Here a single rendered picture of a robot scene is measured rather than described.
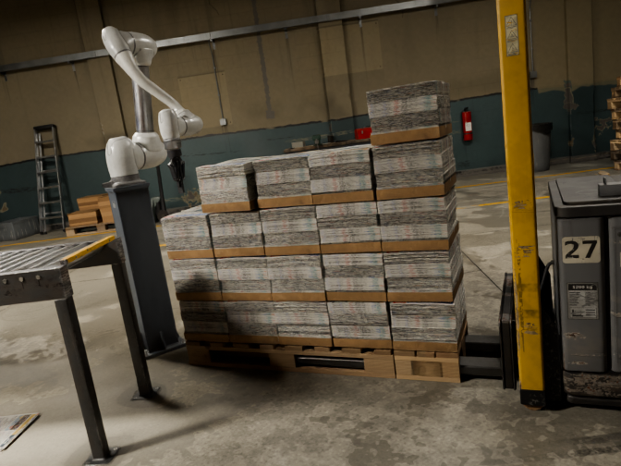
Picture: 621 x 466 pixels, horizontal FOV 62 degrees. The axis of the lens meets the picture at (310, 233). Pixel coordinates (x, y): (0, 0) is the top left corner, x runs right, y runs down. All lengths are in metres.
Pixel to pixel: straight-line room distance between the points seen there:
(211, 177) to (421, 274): 1.09
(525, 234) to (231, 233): 1.35
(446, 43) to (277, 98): 2.97
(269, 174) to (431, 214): 0.76
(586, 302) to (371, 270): 0.85
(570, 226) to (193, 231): 1.71
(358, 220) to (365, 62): 7.06
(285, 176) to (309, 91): 6.83
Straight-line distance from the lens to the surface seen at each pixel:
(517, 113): 1.93
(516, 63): 1.93
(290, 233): 2.41
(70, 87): 10.26
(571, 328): 2.14
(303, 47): 9.24
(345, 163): 2.25
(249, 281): 2.58
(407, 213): 2.21
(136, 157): 3.11
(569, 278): 2.07
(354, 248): 2.30
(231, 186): 2.48
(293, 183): 2.36
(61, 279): 2.12
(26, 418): 2.94
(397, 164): 2.18
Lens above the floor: 1.17
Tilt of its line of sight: 11 degrees down
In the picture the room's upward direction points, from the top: 8 degrees counter-clockwise
